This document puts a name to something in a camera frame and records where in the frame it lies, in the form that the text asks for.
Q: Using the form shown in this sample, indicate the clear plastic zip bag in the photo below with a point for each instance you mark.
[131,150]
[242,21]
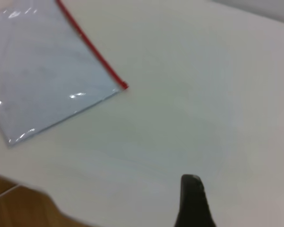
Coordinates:
[49,71]

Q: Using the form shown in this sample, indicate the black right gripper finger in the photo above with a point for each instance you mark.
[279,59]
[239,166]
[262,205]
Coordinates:
[194,205]

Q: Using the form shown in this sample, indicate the red zipper slider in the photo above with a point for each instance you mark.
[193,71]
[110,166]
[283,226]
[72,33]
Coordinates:
[124,85]

